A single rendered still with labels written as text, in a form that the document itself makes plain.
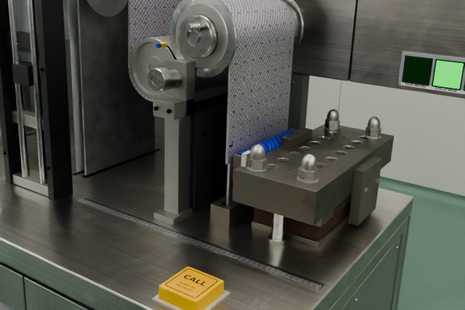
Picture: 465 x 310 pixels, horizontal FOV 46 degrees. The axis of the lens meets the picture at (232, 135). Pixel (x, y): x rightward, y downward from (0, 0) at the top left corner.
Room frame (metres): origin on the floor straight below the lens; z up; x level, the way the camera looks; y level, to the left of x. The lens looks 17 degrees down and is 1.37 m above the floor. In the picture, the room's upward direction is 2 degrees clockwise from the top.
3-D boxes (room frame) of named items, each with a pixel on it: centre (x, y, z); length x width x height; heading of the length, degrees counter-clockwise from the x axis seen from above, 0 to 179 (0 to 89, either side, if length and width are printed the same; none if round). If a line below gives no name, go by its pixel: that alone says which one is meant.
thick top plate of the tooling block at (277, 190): (1.02, -0.18, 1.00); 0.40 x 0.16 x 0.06; 147
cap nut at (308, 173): (0.86, -0.13, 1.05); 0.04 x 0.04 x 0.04
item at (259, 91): (1.05, -0.05, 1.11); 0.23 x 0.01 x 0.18; 147
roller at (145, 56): (1.15, 0.09, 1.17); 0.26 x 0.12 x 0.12; 147
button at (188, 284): (0.70, 0.05, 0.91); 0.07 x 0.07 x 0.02; 57
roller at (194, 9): (1.08, -0.01, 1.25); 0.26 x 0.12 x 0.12; 147
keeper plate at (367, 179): (0.98, -0.27, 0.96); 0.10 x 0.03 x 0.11; 147
